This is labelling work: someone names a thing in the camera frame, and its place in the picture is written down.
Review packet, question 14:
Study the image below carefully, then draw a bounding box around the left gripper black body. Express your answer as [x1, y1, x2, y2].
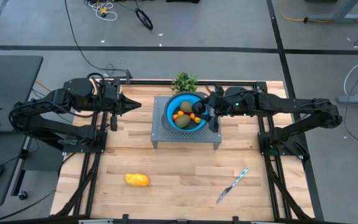
[103, 79, 123, 116]

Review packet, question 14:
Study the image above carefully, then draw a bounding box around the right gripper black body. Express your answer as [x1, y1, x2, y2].
[211, 93, 228, 123]

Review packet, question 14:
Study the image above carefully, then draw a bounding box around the brown-green kiwi fruit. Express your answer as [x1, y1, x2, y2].
[174, 114, 191, 129]
[179, 100, 194, 114]

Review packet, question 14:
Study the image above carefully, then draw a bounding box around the blue collapsible bowl grey rim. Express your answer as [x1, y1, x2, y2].
[160, 91, 213, 134]

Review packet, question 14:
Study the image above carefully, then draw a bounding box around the green plant in white pot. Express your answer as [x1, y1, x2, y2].
[170, 72, 200, 94]

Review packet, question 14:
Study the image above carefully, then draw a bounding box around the grey perforated metal stand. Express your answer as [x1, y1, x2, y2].
[150, 95, 223, 151]

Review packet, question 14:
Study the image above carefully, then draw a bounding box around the yellow-orange mango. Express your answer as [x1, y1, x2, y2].
[124, 172, 150, 187]

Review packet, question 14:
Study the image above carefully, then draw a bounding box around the black desk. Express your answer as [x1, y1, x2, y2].
[0, 55, 44, 134]

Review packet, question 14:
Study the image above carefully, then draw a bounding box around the grey desk foot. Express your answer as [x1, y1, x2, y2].
[305, 0, 358, 24]
[336, 93, 358, 105]

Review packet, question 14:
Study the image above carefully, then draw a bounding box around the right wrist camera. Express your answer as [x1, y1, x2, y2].
[209, 115, 220, 133]

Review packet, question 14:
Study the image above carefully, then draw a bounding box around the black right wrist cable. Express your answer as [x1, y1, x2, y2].
[206, 84, 226, 94]

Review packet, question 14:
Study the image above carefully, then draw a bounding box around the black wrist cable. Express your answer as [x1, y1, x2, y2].
[206, 84, 226, 94]
[86, 72, 105, 94]

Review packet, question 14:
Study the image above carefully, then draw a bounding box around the black table frame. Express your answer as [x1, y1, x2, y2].
[50, 77, 325, 224]

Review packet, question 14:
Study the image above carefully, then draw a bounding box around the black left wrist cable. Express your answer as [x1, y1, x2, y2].
[86, 72, 105, 94]

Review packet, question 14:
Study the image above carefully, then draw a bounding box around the yellow floor cable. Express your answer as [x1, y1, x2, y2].
[35, 80, 53, 93]
[279, 0, 332, 24]

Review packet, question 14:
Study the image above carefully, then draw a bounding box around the knife with teal patterned handle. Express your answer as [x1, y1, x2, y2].
[215, 167, 249, 205]

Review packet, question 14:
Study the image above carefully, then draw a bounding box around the black coiled cable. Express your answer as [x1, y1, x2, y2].
[134, 7, 154, 31]

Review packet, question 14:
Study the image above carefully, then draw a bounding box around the long black floor cable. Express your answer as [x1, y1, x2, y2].
[63, 0, 129, 75]

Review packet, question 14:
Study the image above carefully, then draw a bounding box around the white coiled cable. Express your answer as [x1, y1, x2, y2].
[87, 0, 118, 22]

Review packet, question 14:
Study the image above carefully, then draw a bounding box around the thin black floor cable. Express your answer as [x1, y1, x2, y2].
[0, 189, 57, 224]

